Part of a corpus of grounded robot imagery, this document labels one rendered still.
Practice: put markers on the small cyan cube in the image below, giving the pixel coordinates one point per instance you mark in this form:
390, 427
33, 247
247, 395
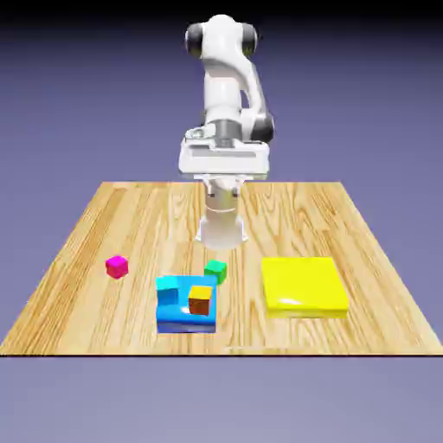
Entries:
167, 290

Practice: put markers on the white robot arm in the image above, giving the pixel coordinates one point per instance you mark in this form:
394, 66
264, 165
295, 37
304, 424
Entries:
225, 65

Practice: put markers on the large blue box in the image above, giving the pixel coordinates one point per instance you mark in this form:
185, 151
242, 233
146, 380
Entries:
186, 320

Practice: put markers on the large yellow box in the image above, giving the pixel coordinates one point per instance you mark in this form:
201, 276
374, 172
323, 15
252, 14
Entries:
302, 287

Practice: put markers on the small orange cube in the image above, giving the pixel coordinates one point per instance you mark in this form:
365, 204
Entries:
200, 299

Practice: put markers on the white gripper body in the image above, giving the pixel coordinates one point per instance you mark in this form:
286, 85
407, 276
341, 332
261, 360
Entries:
223, 161

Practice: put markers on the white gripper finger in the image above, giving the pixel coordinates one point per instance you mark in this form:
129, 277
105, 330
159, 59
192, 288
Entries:
236, 189
210, 189

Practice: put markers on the small green cube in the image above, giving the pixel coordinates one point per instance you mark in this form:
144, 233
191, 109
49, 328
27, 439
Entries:
216, 271

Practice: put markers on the small pink cube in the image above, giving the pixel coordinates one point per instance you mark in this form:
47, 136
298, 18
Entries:
117, 267

